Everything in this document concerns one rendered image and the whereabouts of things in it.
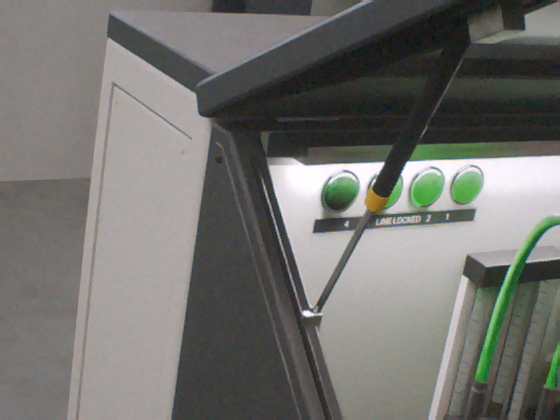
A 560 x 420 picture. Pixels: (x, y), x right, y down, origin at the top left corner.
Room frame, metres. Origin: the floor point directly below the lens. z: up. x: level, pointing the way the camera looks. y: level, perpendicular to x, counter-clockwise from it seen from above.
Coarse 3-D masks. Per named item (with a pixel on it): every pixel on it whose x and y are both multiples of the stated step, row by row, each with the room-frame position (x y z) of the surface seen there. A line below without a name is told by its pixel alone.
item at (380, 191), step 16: (464, 32) 0.96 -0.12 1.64; (448, 48) 0.97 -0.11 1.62; (464, 48) 0.97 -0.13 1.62; (448, 64) 0.97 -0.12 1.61; (432, 80) 0.98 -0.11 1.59; (448, 80) 0.98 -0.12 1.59; (432, 96) 0.99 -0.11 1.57; (416, 112) 1.00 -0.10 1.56; (432, 112) 0.99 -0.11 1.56; (416, 128) 1.00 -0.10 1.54; (400, 144) 1.01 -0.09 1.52; (416, 144) 1.01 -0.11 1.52; (400, 160) 1.01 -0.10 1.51; (384, 176) 1.02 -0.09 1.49; (400, 176) 1.03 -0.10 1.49; (368, 192) 1.04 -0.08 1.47; (384, 192) 1.03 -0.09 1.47; (368, 208) 1.04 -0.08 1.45; (352, 240) 1.06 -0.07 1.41; (336, 272) 1.08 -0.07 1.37; (320, 304) 1.10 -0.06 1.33; (304, 320) 1.09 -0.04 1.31; (320, 320) 1.10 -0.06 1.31
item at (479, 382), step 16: (544, 224) 1.25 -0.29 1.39; (528, 240) 1.28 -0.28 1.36; (528, 256) 1.29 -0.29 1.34; (512, 272) 1.30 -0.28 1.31; (512, 288) 1.31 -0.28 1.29; (496, 304) 1.32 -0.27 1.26; (496, 320) 1.32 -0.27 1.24; (496, 336) 1.32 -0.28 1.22; (480, 368) 1.33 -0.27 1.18; (480, 384) 1.33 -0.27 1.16
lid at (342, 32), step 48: (384, 0) 0.99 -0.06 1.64; (432, 0) 0.94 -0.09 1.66; (480, 0) 0.93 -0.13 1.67; (528, 0) 0.93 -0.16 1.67; (288, 48) 1.10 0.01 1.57; (336, 48) 1.04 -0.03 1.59; (384, 48) 1.10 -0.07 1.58; (432, 48) 1.05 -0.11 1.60; (480, 48) 1.16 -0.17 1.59; (528, 48) 1.18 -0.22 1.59; (240, 96) 1.16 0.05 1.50; (288, 96) 1.17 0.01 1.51; (336, 96) 1.20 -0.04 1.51; (384, 96) 1.24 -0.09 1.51; (480, 96) 1.31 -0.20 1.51; (528, 96) 1.35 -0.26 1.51
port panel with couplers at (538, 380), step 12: (552, 300) 1.50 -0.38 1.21; (552, 312) 1.50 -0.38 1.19; (552, 324) 1.50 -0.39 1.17; (552, 336) 1.50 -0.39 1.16; (540, 348) 1.50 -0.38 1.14; (552, 348) 1.51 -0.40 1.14; (540, 360) 1.50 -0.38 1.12; (552, 360) 1.51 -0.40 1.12; (540, 372) 1.50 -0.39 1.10; (540, 384) 1.50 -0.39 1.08; (528, 396) 1.50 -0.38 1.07; (540, 396) 1.51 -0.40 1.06
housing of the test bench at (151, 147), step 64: (128, 64) 1.41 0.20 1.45; (192, 64) 1.28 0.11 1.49; (128, 128) 1.39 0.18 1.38; (192, 128) 1.27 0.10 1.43; (128, 192) 1.38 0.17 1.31; (192, 192) 1.25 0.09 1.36; (128, 256) 1.36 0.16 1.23; (192, 256) 1.24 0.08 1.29; (128, 320) 1.35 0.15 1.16; (128, 384) 1.33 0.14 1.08
